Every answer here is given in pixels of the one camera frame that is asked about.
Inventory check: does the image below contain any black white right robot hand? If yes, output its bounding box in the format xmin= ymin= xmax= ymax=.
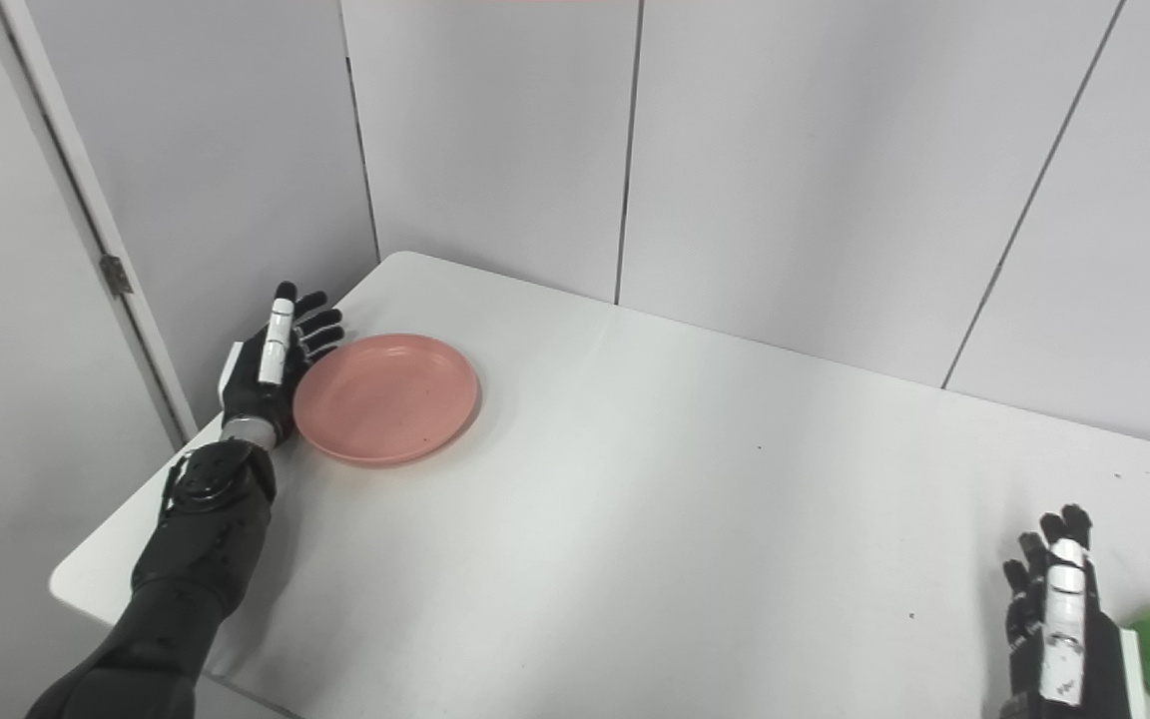
xmin=999 ymin=504 xmax=1147 ymax=719

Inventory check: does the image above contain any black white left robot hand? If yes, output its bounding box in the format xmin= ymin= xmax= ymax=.
xmin=219 ymin=283 xmax=344 ymax=447

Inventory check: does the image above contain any pink plastic plate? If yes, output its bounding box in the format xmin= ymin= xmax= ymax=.
xmin=292 ymin=334 xmax=481 ymax=467

